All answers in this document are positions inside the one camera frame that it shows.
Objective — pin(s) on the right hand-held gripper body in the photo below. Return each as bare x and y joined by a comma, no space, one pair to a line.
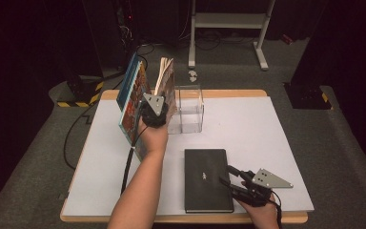
257,191

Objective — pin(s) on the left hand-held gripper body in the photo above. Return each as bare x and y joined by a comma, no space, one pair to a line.
154,111

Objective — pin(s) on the green and light-blue picture book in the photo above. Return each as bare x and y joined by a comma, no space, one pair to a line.
133,105

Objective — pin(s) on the black notebook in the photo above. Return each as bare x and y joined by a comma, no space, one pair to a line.
206,181

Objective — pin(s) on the purple magazine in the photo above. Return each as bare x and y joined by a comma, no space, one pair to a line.
168,82

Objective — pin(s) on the clear acrylic book rack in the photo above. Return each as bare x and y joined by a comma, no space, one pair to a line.
189,111

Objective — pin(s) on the person's right hand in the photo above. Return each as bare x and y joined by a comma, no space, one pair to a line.
260,214

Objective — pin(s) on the person's left hand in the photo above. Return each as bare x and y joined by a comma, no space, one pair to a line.
154,140

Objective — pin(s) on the white table mat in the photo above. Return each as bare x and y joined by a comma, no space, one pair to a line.
251,127

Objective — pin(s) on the crumpled white paper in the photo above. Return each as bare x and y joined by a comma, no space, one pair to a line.
193,76

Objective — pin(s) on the black base with yellow stripes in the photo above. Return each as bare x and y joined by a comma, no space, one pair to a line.
82,93

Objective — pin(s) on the black base with yellow corner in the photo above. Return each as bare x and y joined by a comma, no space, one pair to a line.
308,97

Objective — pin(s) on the white metal stand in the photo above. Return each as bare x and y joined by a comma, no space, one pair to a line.
230,19

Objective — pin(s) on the small red object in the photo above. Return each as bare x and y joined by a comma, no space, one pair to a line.
287,39

